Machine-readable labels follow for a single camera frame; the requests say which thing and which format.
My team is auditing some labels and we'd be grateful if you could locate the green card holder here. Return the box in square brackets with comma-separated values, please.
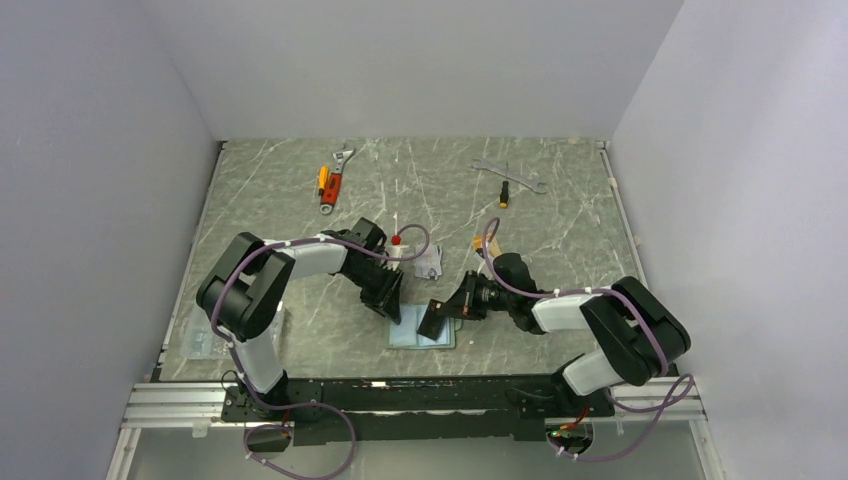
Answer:
[387, 303, 458, 351]

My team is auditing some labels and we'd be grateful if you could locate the aluminium rail frame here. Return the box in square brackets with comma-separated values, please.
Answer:
[107, 377, 726, 479]

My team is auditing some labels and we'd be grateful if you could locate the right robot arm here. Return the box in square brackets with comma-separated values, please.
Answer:
[419, 253, 692, 415]

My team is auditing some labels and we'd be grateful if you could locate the orange card stack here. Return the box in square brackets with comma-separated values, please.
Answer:
[472, 235, 502, 258]

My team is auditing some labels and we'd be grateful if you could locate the clear plastic bag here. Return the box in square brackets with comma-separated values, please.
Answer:
[180, 303, 288, 361]

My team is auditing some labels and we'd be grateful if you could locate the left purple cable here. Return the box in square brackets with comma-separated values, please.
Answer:
[209, 223, 432, 480]

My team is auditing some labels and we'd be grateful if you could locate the red adjustable wrench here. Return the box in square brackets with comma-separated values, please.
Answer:
[319, 144, 357, 215]

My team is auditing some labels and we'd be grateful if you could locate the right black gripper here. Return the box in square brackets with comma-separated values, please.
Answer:
[437, 270, 515, 321]

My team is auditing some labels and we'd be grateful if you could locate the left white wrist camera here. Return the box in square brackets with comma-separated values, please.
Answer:
[385, 233, 410, 270]

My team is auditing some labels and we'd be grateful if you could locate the purple cable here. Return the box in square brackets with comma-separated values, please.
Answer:
[209, 223, 432, 480]
[481, 217, 696, 464]

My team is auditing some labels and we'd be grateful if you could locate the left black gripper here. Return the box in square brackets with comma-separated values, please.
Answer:
[344, 260, 405, 324]

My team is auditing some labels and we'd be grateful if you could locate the silver VIP card stack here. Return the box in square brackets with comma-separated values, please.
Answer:
[412, 244, 443, 281]

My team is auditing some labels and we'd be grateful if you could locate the yellow handled screwdriver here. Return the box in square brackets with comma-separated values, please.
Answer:
[317, 165, 330, 197]

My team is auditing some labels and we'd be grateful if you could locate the silver open-end spanner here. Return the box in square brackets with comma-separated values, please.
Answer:
[471, 158, 548, 194]

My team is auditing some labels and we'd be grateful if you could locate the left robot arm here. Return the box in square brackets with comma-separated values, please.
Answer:
[195, 218, 403, 420]

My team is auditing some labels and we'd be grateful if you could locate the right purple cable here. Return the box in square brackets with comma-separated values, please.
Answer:
[481, 217, 696, 464]

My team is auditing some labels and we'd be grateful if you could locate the single black VIP card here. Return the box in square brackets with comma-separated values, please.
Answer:
[416, 299, 448, 341]

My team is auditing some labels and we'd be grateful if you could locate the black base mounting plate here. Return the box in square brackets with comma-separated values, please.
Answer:
[221, 374, 615, 446]

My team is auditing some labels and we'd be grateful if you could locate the black yellow small screwdriver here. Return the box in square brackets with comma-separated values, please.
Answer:
[499, 177, 510, 209]

